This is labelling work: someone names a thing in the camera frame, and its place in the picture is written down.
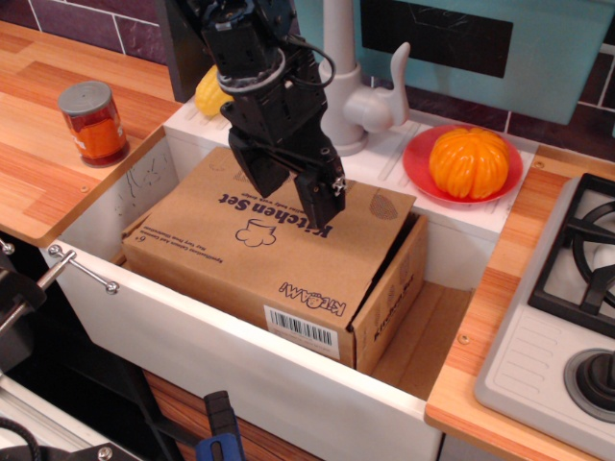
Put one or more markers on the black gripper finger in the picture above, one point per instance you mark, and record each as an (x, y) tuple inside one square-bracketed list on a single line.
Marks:
[(321, 199), (260, 161)]

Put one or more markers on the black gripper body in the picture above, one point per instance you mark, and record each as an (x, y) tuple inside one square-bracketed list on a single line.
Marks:
[(290, 109)]

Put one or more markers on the brown cardboard box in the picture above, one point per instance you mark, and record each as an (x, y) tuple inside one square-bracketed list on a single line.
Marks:
[(341, 290)]

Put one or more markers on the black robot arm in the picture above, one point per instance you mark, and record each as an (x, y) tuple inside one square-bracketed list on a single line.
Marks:
[(252, 40)]

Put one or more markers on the grey toy faucet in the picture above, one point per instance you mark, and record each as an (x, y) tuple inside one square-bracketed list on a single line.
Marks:
[(354, 109)]

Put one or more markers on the yellow toy corn on counter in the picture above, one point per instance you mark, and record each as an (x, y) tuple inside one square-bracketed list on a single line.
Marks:
[(209, 97)]

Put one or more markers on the red plastic plate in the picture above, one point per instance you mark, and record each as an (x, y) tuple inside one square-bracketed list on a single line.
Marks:
[(416, 163)]

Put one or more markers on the orange toy peeled orange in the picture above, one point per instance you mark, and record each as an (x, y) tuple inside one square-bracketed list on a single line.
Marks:
[(469, 163)]

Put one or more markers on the red can grey lid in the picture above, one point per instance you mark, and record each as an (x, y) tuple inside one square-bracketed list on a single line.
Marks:
[(91, 116)]

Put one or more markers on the white toy sink basin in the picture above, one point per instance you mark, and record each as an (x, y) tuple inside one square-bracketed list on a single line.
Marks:
[(313, 403)]

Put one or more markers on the black stove grate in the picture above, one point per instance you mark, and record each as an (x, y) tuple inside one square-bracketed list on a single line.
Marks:
[(576, 282)]

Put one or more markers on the grey toy stove top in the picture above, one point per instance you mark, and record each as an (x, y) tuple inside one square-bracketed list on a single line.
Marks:
[(523, 375)]

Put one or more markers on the black stove knob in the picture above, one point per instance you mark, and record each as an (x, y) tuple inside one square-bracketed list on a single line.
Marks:
[(589, 381)]

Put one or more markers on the blue black clamp handle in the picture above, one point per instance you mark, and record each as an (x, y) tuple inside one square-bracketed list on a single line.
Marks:
[(224, 443)]

